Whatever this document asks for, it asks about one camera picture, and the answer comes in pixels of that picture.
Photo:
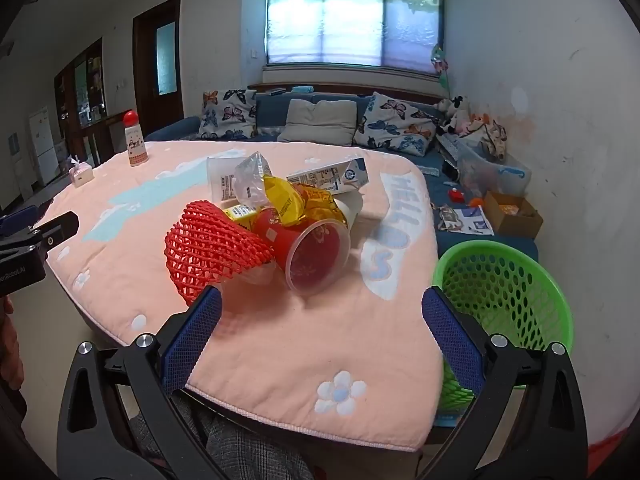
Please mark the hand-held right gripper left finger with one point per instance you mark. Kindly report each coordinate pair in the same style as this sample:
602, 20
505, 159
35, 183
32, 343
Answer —
195, 332

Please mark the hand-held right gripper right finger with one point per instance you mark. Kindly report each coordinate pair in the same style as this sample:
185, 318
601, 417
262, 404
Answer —
452, 340

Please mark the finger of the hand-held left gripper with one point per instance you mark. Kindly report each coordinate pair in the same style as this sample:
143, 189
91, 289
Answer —
57, 227
20, 217

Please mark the green plastic basket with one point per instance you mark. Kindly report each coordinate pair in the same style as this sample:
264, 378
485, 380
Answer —
500, 285

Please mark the red foam fruit net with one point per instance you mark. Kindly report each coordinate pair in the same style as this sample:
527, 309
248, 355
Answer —
210, 245

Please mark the red plastic cup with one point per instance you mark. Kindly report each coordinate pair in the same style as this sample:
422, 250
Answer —
310, 255

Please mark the person's left forearm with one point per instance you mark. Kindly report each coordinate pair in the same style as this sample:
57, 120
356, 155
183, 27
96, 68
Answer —
9, 345

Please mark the small white gift box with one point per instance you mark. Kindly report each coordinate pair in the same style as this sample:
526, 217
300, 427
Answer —
82, 176

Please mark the white refrigerator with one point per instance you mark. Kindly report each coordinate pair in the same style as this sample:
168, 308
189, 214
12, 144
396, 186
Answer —
42, 145

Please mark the pink printed blanket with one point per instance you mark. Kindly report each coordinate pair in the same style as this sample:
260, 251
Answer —
280, 350

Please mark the white bottle with red cap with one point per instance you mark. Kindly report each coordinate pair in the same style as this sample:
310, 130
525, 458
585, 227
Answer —
135, 145

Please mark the person's plaid trousers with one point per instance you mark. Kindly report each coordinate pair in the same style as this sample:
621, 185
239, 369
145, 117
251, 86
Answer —
240, 445

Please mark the blue white booklet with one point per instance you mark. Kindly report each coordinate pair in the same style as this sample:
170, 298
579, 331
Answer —
475, 220

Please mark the printed plastic packet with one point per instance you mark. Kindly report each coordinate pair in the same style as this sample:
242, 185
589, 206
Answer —
447, 217

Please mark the cardboard box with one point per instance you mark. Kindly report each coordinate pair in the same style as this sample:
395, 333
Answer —
525, 225

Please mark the dark wooden cabinet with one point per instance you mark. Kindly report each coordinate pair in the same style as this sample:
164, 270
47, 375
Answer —
67, 90

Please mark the small orange toy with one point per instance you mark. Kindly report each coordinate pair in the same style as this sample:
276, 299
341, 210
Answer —
476, 202

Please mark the small red toy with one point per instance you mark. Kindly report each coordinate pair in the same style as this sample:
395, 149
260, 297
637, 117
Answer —
455, 194

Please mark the white labelled plastic cup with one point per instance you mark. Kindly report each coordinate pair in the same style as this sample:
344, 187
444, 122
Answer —
222, 177

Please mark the yellow snack wrapper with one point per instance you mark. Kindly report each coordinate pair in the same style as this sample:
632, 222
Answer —
285, 200

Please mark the clear plastic bag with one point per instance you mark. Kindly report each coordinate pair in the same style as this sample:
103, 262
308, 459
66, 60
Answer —
250, 175

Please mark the toy burrito wrap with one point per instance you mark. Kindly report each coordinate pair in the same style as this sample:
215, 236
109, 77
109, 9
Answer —
350, 207

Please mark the clear plastic storage box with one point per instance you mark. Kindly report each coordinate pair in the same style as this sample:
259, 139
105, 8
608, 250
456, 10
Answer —
495, 175

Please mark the red plastic stool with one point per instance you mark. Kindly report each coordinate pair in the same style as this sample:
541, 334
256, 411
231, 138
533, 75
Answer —
607, 447

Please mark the dark wooden door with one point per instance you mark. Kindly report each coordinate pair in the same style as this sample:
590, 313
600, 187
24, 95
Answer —
145, 60

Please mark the butterfly print pillow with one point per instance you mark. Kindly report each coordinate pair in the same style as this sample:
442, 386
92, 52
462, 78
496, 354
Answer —
395, 125
225, 115

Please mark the white blue milk carton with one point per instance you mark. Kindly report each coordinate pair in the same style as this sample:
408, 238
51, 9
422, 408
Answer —
330, 177

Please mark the patterned beige cloth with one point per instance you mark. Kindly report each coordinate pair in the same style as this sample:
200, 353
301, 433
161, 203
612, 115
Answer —
495, 140

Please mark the orange plush toy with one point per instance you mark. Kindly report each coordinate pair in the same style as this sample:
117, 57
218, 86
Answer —
480, 122

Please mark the black white plush toy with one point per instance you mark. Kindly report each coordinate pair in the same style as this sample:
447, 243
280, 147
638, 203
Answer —
452, 107

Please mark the blue sofa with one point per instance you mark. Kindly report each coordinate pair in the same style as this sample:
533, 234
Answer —
270, 110

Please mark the beige pillow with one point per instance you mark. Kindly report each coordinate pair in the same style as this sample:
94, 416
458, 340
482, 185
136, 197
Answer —
315, 122

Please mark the blue tissue pack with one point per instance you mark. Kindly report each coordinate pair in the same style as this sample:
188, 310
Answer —
301, 89

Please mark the colourful pinwheel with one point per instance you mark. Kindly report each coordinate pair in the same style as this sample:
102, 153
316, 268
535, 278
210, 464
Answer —
440, 65

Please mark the window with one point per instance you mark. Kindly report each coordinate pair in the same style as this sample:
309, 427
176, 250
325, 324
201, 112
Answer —
350, 20

